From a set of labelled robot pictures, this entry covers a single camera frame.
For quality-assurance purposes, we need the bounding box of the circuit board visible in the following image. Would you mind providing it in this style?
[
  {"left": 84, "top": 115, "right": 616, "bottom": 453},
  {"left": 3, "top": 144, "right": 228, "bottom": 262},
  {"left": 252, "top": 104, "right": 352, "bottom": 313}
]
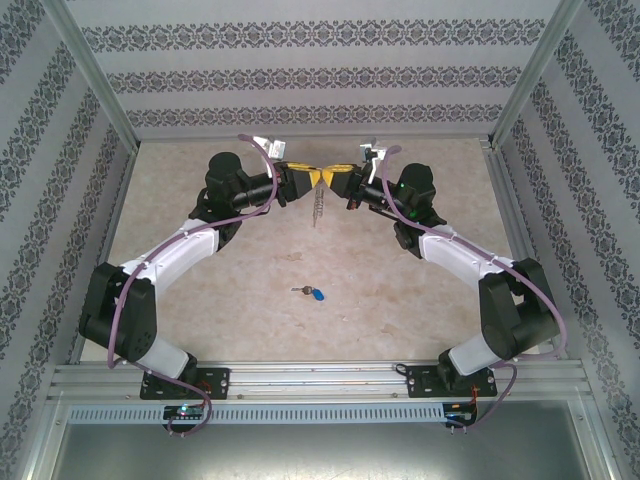
[
  {"left": 444, "top": 402, "right": 479, "bottom": 426},
  {"left": 163, "top": 403, "right": 207, "bottom": 420}
]

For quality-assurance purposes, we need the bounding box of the aluminium frame beam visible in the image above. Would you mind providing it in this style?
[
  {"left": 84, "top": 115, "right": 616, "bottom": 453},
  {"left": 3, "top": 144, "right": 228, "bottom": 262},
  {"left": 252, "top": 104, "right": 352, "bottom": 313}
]
[
  {"left": 14, "top": 392, "right": 71, "bottom": 480},
  {"left": 569, "top": 394, "right": 634, "bottom": 480}
]

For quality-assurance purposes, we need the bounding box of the silver keyring with fob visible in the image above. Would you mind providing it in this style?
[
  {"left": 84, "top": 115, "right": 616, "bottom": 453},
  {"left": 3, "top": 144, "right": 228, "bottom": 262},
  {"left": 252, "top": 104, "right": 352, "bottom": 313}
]
[{"left": 309, "top": 187, "right": 327, "bottom": 229}]

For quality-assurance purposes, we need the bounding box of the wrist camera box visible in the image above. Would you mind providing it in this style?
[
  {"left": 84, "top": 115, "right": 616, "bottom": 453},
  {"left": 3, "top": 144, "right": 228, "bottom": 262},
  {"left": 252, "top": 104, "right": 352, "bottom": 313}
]
[
  {"left": 252, "top": 133, "right": 287, "bottom": 159},
  {"left": 358, "top": 138, "right": 389, "bottom": 162}
]

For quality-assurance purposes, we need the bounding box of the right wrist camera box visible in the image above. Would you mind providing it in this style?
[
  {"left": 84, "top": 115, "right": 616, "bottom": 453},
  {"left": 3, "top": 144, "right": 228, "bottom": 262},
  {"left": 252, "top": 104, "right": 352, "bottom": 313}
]
[{"left": 358, "top": 138, "right": 389, "bottom": 162}]

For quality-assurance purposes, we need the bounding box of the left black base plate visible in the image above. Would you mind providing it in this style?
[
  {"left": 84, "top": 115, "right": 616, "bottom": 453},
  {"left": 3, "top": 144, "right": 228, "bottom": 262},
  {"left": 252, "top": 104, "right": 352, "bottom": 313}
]
[{"left": 139, "top": 367, "right": 232, "bottom": 401}]

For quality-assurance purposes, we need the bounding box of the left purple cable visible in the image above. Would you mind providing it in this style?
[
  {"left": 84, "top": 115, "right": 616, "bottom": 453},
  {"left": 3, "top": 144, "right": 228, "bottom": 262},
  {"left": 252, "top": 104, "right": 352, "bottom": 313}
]
[{"left": 107, "top": 132, "right": 281, "bottom": 439}]

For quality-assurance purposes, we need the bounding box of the aluminium corner post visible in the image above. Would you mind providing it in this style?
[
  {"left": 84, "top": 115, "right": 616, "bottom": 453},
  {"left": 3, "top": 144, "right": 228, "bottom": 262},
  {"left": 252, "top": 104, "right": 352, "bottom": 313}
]
[
  {"left": 38, "top": 0, "right": 142, "bottom": 151},
  {"left": 485, "top": 0, "right": 585, "bottom": 150}
]

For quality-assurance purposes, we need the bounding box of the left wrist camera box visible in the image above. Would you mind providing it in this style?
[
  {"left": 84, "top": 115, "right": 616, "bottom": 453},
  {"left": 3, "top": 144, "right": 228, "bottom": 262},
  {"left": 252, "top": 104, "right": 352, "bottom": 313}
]
[{"left": 252, "top": 133, "right": 287, "bottom": 159}]

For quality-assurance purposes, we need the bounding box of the aluminium side rail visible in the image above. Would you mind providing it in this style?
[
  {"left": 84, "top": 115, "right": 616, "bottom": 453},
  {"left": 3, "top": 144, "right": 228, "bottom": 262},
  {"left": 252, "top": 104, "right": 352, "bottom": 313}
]
[
  {"left": 480, "top": 138, "right": 569, "bottom": 360},
  {"left": 67, "top": 144, "right": 139, "bottom": 364}
]

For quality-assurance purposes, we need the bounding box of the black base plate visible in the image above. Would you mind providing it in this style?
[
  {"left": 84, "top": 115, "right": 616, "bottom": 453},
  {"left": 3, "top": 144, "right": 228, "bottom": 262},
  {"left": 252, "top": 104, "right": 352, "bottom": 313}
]
[
  {"left": 405, "top": 367, "right": 499, "bottom": 400},
  {"left": 139, "top": 367, "right": 232, "bottom": 401}
]

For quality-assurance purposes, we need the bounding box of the key with blue cap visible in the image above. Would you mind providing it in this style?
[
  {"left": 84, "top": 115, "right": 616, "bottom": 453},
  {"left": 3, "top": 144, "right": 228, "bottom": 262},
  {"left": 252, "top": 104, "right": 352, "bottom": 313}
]
[{"left": 289, "top": 283, "right": 327, "bottom": 304}]

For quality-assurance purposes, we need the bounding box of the purple cable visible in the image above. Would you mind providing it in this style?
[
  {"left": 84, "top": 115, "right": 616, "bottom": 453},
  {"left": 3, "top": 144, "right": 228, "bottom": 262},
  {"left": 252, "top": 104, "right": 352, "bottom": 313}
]
[
  {"left": 372, "top": 144, "right": 569, "bottom": 436},
  {"left": 107, "top": 132, "right": 281, "bottom": 439}
]

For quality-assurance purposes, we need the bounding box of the slotted grey cable duct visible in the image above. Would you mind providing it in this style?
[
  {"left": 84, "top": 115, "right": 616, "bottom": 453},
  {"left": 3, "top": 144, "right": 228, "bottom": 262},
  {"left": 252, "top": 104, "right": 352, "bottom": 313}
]
[{"left": 67, "top": 402, "right": 446, "bottom": 425}]

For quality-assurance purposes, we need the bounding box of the right circuit board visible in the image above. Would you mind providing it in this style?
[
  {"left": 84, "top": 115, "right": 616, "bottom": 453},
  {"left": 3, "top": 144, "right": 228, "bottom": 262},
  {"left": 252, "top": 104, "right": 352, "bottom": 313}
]
[{"left": 444, "top": 402, "right": 479, "bottom": 426}]

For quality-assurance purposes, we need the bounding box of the grey metal sheet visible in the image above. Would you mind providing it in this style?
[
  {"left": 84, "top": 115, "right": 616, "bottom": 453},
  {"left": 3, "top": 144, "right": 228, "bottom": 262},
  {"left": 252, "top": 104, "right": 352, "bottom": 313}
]
[{"left": 52, "top": 422, "right": 609, "bottom": 480}]

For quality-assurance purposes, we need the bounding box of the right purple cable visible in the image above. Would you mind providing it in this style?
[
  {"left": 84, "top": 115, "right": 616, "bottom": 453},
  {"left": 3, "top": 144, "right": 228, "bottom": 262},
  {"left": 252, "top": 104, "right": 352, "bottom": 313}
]
[{"left": 372, "top": 144, "right": 569, "bottom": 436}]

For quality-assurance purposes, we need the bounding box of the left circuit board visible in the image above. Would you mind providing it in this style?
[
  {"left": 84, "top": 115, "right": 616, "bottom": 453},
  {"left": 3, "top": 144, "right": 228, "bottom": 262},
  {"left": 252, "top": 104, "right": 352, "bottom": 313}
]
[{"left": 163, "top": 403, "right": 207, "bottom": 420}]

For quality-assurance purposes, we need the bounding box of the aluminium mounting rail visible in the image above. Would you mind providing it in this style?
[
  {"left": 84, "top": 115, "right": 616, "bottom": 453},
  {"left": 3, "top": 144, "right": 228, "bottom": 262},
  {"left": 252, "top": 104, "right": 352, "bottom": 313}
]
[{"left": 47, "top": 362, "right": 589, "bottom": 402}]

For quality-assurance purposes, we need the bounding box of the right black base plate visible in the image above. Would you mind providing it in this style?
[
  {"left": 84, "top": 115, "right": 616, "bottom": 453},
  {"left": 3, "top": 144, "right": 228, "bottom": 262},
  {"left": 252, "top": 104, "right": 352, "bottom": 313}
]
[{"left": 405, "top": 367, "right": 499, "bottom": 400}]

